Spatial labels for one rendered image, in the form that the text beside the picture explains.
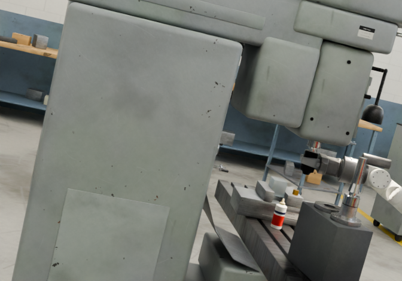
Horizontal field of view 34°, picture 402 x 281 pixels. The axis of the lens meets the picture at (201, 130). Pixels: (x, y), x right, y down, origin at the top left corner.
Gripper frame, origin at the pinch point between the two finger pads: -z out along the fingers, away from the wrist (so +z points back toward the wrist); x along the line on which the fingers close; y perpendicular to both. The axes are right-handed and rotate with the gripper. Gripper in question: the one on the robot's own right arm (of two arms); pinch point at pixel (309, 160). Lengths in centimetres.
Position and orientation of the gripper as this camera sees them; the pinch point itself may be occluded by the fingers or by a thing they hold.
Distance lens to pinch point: 222.1
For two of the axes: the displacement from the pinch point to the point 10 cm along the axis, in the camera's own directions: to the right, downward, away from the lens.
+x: -0.9, 1.3, -9.9
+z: 9.7, 2.5, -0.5
